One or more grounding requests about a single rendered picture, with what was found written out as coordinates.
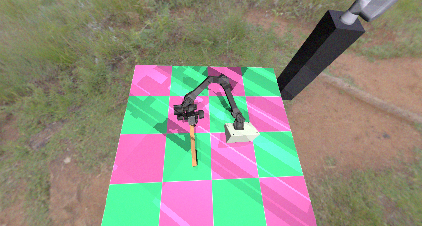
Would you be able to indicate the wooden plank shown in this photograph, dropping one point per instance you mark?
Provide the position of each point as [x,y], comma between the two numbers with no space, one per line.
[193,151]

